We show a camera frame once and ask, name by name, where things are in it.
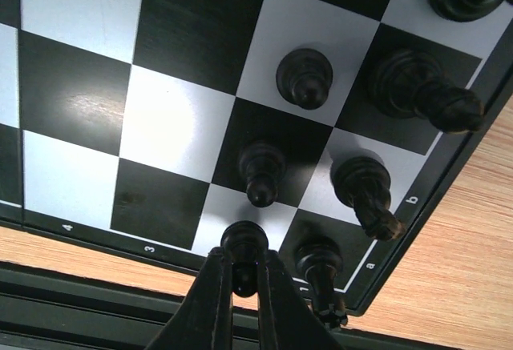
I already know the black pawn on board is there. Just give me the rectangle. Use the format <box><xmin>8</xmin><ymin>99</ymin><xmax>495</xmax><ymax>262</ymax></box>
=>
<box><xmin>237</xmin><ymin>140</ymin><xmax>287</xmax><ymax>208</ymax></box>

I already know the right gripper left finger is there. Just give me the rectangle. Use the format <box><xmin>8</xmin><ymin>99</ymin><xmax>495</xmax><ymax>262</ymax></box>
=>
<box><xmin>147</xmin><ymin>247</ymin><xmax>233</xmax><ymax>350</ymax></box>

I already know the black aluminium frame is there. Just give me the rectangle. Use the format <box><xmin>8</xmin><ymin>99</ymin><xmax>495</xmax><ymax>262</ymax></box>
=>
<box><xmin>0</xmin><ymin>261</ymin><xmax>462</xmax><ymax>350</ymax></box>

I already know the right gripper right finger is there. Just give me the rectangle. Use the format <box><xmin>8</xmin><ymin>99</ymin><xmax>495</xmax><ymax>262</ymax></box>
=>
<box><xmin>256</xmin><ymin>250</ymin><xmax>341</xmax><ymax>349</ymax></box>

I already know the black rook a file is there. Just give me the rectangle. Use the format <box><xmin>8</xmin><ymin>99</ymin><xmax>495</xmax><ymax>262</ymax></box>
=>
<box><xmin>294</xmin><ymin>235</ymin><xmax>348</xmax><ymax>329</ymax></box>

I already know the black chess board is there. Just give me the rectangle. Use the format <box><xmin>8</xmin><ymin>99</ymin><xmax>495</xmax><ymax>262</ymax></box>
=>
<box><xmin>1</xmin><ymin>0</ymin><xmax>512</xmax><ymax>316</ymax></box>

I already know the black bishop c file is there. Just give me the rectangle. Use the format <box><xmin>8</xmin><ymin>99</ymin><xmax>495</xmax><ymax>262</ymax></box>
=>
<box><xmin>367</xmin><ymin>48</ymin><xmax>484</xmax><ymax>134</ymax></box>

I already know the black pawn light square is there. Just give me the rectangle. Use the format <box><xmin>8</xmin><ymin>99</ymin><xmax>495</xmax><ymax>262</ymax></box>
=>
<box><xmin>276</xmin><ymin>48</ymin><xmax>333</xmax><ymax>111</ymax></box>

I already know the black knight b file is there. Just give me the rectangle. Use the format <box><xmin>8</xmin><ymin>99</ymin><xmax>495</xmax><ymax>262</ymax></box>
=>
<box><xmin>332</xmin><ymin>156</ymin><xmax>406</xmax><ymax>241</ymax></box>

